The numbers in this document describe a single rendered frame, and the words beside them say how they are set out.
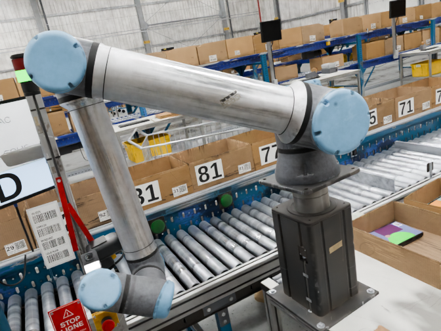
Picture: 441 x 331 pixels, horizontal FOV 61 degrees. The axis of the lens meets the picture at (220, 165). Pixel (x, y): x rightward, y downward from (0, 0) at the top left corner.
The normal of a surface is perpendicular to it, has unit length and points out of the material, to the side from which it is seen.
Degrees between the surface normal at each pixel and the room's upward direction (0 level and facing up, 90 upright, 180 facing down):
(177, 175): 90
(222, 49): 90
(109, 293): 57
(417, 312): 0
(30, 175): 86
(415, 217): 89
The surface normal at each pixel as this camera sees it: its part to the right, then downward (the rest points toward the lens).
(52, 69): 0.07, 0.18
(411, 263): -0.85, 0.31
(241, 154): 0.47, 0.18
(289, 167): -0.69, -0.03
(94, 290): 0.22, -0.33
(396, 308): -0.18, -0.94
